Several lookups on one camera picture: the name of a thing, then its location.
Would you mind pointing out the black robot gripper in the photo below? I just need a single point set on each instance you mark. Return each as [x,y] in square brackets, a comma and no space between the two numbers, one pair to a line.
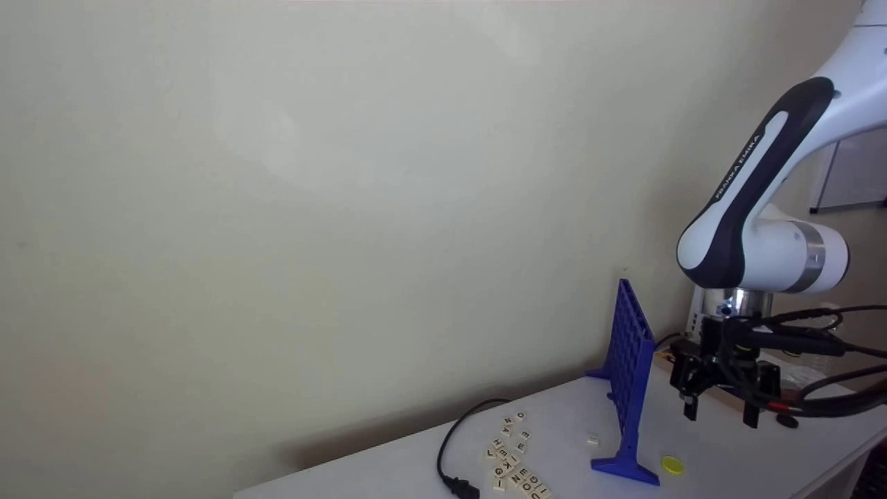
[717,359]

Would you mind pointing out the yellow game chip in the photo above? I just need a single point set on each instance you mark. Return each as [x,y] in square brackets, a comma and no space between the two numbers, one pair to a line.
[672,465]

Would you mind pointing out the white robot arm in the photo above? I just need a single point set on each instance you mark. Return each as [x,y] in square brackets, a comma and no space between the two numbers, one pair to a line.
[740,239]

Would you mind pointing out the black game chip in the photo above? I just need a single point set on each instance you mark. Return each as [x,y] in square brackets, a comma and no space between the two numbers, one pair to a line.
[787,423]

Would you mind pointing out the blue connect four frame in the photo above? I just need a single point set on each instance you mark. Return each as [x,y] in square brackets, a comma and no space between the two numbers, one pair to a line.
[628,369]

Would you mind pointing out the whiteboard on wall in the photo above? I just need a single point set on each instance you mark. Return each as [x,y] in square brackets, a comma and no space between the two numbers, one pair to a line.
[853,174]

